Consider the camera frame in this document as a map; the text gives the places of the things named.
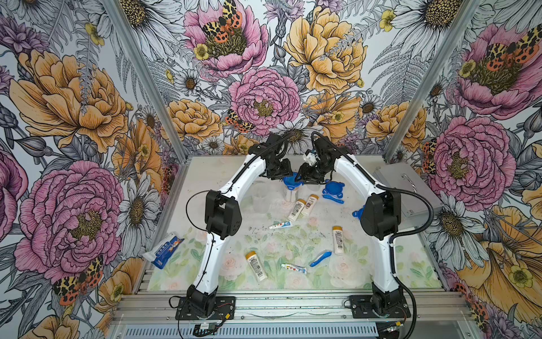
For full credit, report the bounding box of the clear plastic cup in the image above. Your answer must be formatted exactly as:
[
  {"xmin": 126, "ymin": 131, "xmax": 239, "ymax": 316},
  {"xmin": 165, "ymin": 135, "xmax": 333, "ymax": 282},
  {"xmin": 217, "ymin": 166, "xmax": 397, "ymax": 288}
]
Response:
[
  {"xmin": 252, "ymin": 183, "xmax": 272, "ymax": 214},
  {"xmin": 283, "ymin": 187, "xmax": 299, "ymax": 203}
]

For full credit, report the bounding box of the white bottle near front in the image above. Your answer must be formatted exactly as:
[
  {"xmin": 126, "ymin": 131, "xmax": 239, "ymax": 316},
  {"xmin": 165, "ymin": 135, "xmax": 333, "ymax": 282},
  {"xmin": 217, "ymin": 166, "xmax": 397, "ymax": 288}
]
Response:
[{"xmin": 245, "ymin": 251, "xmax": 268, "ymax": 282}]

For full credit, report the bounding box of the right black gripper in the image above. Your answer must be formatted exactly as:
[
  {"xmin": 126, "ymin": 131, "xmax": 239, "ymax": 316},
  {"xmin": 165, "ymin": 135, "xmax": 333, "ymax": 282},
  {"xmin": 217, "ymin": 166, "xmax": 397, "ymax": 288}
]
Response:
[{"xmin": 294, "ymin": 160, "xmax": 333, "ymax": 186}]

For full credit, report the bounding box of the toothpaste tube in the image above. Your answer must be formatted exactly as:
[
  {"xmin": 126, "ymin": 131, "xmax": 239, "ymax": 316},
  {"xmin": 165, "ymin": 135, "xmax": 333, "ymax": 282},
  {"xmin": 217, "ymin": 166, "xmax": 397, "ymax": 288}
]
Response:
[
  {"xmin": 269, "ymin": 221, "xmax": 293, "ymax": 230},
  {"xmin": 281, "ymin": 263, "xmax": 307, "ymax": 274}
]

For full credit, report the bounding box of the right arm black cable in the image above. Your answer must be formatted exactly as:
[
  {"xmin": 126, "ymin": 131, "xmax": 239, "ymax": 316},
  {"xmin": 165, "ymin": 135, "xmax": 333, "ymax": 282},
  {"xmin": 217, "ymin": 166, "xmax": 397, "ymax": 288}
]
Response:
[{"xmin": 311, "ymin": 131, "xmax": 435, "ymax": 339}]

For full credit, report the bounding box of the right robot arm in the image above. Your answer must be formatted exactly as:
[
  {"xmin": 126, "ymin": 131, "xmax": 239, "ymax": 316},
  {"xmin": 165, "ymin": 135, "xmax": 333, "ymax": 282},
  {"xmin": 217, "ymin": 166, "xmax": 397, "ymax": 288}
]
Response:
[{"xmin": 296, "ymin": 132, "xmax": 404, "ymax": 316}]

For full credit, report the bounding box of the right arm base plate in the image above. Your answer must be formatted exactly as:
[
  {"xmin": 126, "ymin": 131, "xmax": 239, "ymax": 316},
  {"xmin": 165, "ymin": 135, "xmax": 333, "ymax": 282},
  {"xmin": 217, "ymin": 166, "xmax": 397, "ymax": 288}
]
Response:
[{"xmin": 346, "ymin": 295, "xmax": 412, "ymax": 321}]

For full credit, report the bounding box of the blue toothbrush case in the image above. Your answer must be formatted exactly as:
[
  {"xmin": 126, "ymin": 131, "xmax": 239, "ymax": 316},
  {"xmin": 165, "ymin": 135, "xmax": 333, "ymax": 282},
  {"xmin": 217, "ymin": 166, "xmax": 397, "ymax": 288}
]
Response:
[
  {"xmin": 323, "ymin": 194, "xmax": 344, "ymax": 204},
  {"xmin": 309, "ymin": 251, "xmax": 333, "ymax": 268}
]

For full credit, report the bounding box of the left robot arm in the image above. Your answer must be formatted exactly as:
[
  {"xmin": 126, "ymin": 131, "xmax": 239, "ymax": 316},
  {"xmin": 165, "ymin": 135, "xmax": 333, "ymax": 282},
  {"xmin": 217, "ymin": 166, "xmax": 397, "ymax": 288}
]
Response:
[{"xmin": 183, "ymin": 133, "xmax": 292, "ymax": 318}]

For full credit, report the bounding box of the silver metal case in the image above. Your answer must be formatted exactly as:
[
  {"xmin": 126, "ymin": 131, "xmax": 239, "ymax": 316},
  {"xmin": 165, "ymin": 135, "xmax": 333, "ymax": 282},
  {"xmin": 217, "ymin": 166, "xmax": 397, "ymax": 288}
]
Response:
[{"xmin": 374, "ymin": 162, "xmax": 444, "ymax": 219}]

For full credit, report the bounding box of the white bottle yellow cap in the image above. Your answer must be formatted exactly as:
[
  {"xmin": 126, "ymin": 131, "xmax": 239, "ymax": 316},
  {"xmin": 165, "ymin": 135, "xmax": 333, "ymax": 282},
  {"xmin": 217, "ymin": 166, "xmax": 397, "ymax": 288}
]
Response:
[
  {"xmin": 332, "ymin": 226, "xmax": 344, "ymax": 255},
  {"xmin": 287, "ymin": 199, "xmax": 306, "ymax": 223},
  {"xmin": 301, "ymin": 194, "xmax": 319, "ymax": 217}
]

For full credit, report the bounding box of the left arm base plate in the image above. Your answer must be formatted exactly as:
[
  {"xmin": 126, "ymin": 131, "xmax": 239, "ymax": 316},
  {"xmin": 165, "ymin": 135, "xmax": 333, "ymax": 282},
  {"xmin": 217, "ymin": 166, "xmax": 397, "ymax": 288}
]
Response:
[{"xmin": 175, "ymin": 296, "xmax": 237, "ymax": 321}]

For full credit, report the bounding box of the blue white packet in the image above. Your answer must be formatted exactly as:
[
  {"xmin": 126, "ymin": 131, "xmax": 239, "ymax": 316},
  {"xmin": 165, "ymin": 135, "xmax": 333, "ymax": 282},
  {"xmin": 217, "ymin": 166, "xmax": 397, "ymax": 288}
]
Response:
[{"xmin": 143, "ymin": 232, "xmax": 185, "ymax": 269}]

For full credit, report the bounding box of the blue lid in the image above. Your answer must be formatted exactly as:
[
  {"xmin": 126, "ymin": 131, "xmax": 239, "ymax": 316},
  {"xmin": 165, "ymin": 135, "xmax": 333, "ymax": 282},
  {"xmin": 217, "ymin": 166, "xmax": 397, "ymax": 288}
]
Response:
[
  {"xmin": 281, "ymin": 172, "xmax": 303, "ymax": 191},
  {"xmin": 322, "ymin": 181, "xmax": 345, "ymax": 200},
  {"xmin": 352, "ymin": 207, "xmax": 364, "ymax": 220}
]

